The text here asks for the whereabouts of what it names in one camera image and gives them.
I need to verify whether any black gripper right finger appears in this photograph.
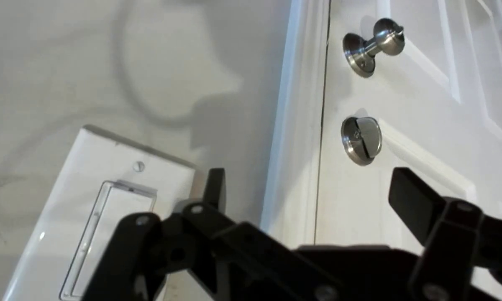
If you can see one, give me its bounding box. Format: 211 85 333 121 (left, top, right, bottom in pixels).
386 165 502 301

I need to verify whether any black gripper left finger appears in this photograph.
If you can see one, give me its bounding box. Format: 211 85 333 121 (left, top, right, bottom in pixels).
78 165 341 301

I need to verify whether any white rocker light switch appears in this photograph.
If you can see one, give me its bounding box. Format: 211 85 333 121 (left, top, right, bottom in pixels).
1 123 197 301

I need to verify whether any silver deadbolt thumb turn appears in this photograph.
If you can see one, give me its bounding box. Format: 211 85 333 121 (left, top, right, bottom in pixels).
339 113 385 167

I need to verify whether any white panel door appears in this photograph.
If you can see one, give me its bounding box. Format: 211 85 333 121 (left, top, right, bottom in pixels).
314 0 502 250

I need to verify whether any silver round door knob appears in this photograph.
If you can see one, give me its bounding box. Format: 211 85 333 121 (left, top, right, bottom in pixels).
341 16 408 78

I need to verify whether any white door frame trim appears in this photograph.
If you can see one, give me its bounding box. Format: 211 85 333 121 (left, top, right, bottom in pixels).
259 0 333 250

